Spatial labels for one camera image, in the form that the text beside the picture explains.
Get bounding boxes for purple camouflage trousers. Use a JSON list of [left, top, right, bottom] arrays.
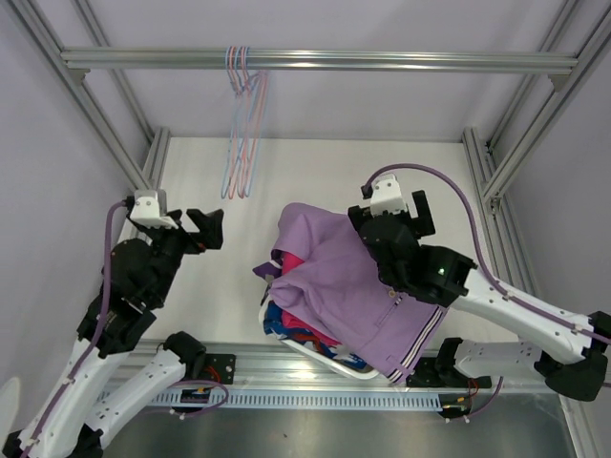
[[253, 260, 283, 306]]

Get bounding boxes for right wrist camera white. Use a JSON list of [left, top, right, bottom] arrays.
[[362, 173, 408, 217]]

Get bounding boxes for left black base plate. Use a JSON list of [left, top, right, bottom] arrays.
[[200, 353, 237, 385]]

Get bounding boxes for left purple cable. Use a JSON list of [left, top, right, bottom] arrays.
[[28, 199, 229, 449]]

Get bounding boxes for white plastic basket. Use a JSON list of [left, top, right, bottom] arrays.
[[257, 304, 381, 382]]

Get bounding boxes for aluminium hanging rail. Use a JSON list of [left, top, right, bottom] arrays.
[[60, 46, 578, 75]]

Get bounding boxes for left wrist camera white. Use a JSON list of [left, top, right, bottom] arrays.
[[127, 190, 179, 229]]

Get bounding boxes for left aluminium frame post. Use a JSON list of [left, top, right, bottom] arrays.
[[4, 1, 171, 190]]

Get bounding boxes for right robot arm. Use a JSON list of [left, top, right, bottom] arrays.
[[348, 182, 610, 402]]

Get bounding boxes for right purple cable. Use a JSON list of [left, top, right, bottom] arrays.
[[362, 162, 611, 422]]

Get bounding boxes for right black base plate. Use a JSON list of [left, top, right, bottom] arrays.
[[407, 356, 493, 388]]

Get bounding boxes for front aluminium rail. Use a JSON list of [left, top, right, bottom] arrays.
[[109, 340, 556, 394]]

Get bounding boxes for right aluminium frame post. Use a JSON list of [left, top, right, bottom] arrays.
[[462, 1, 610, 294]]

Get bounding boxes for aluminium frame post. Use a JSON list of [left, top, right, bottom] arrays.
[[4, 1, 171, 190], [462, 1, 610, 294]]

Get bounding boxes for purple cable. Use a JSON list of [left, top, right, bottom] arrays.
[[28, 199, 229, 449], [362, 162, 611, 422]]

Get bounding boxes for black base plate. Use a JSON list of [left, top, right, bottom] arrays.
[[200, 353, 237, 385], [407, 356, 493, 388]]

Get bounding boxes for lilac purple trousers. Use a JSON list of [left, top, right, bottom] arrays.
[[270, 203, 446, 384]]

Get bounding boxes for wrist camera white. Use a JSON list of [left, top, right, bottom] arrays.
[[127, 190, 179, 229], [362, 173, 408, 217]]

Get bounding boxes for slotted cable duct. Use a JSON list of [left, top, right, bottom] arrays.
[[149, 388, 442, 412]]

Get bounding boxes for blue white patterned trousers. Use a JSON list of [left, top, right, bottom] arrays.
[[260, 301, 368, 371]]

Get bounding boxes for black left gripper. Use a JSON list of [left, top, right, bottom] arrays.
[[139, 207, 223, 303]]

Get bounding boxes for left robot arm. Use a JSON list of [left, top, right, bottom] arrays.
[[1, 209, 224, 457]]

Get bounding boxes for magenta trousers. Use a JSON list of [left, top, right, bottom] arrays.
[[272, 251, 341, 347]]

